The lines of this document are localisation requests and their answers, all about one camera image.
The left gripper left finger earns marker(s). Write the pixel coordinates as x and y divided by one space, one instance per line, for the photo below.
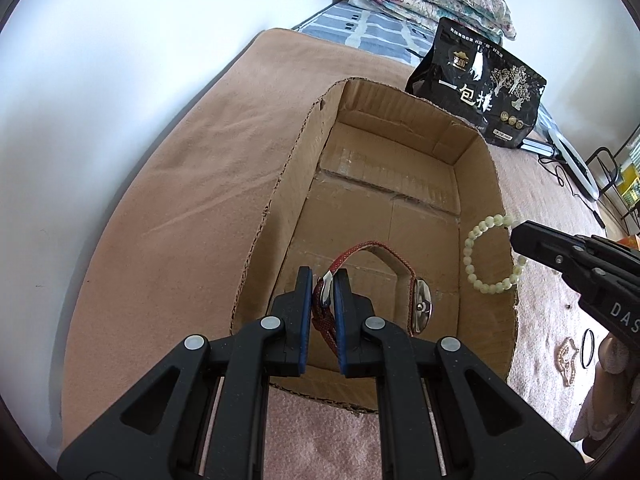
199 413

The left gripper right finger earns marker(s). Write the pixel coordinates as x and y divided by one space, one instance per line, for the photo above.
443 413

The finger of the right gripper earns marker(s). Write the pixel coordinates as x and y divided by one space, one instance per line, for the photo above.
550 247

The blue bangle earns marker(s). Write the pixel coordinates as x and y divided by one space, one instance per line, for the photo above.
587 348

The red strap wristwatch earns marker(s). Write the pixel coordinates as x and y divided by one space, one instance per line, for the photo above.
413 300

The white gloved right hand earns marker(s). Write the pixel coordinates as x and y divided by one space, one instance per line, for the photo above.
614 392

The yellow crate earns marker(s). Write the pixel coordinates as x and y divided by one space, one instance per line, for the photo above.
629 188

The black clothes rack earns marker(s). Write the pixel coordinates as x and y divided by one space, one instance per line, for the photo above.
608 165

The pink brown blanket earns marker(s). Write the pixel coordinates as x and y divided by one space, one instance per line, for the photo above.
170 260

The open cardboard box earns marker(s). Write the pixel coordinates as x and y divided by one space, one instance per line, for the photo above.
372 162

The black snack bag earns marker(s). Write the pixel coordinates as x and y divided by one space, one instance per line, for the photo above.
474 78

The blue checkered bed sheet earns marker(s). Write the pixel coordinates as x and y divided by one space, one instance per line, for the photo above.
379 34

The white ring light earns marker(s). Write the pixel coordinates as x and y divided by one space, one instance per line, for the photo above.
556 147

